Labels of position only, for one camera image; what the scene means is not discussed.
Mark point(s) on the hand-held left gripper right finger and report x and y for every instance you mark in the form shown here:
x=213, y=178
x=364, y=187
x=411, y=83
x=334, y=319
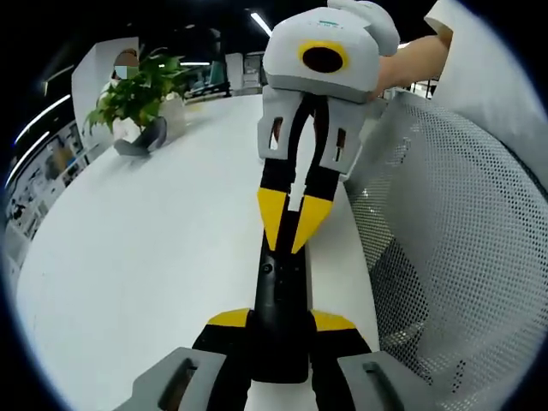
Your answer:
x=342, y=355

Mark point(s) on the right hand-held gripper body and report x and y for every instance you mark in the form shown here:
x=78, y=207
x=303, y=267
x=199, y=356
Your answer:
x=325, y=47

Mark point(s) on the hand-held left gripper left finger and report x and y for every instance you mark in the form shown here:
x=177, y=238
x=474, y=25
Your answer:
x=214, y=355

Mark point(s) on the black remote control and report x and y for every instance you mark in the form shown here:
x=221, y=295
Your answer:
x=280, y=308

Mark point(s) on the ceiling light strip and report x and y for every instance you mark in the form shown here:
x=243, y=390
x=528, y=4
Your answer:
x=261, y=23

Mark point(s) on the white plant pot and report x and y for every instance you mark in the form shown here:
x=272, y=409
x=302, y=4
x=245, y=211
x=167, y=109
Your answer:
x=174, y=115

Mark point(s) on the grey mesh chair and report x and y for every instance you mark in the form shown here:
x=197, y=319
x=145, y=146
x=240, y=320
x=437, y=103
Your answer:
x=449, y=235

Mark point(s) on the dark grey figurine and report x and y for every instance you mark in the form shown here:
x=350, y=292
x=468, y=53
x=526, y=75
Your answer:
x=143, y=139

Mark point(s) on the white shirt sleeve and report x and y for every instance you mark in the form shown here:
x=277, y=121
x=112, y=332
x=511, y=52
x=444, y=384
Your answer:
x=484, y=73

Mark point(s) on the green potted plant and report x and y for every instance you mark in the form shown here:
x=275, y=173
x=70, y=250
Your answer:
x=137, y=92

